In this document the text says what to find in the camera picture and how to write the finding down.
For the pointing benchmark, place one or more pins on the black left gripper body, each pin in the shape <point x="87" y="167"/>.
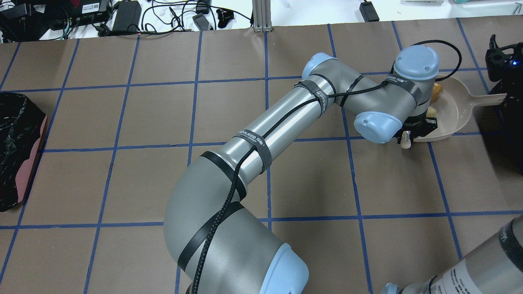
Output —
<point x="417" y="125"/>

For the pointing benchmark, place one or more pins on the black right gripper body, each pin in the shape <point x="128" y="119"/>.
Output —
<point x="505" y="58"/>

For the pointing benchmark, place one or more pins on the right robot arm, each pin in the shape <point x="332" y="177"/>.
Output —
<point x="495" y="266"/>

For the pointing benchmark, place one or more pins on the black power brick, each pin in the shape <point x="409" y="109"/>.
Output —
<point x="128" y="14"/>

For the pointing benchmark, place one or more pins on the white hand brush black bristles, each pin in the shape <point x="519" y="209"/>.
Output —
<point x="405" y="140"/>

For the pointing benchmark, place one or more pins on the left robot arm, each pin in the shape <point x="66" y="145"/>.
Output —
<point x="214" y="239"/>

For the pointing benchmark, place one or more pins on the black power adapter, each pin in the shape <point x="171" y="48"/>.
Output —
<point x="368" y="12"/>

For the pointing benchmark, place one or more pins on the beige plastic dustpan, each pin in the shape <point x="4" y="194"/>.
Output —
<point x="454" y="108"/>

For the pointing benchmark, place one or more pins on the aluminium frame post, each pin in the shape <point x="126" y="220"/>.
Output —
<point x="261" y="16"/>

